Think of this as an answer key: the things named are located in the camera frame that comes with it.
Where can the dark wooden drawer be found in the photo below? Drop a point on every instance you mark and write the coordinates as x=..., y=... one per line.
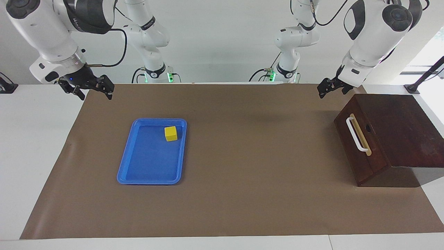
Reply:
x=360, y=116

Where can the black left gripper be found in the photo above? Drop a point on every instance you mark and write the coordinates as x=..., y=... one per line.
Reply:
x=343, y=81

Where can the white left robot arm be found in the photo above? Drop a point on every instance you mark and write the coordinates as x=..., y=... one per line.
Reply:
x=371, y=38

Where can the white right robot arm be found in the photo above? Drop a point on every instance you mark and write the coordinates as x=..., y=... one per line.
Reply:
x=45, y=34

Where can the black clamp mount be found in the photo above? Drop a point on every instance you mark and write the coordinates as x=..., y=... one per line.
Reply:
x=7, y=88

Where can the brown table mat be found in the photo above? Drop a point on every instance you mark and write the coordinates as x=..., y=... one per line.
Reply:
x=242, y=173

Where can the yellow cube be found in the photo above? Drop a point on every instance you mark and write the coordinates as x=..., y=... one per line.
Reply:
x=171, y=134

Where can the black camera stand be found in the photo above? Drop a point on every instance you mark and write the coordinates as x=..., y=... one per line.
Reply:
x=412, y=88

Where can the blue plastic tray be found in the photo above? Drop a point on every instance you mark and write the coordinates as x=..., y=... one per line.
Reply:
x=149, y=159

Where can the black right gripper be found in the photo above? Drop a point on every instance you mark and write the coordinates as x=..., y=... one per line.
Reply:
x=81, y=78

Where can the dark wooden cabinet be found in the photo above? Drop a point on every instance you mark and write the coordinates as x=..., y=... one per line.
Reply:
x=409, y=132

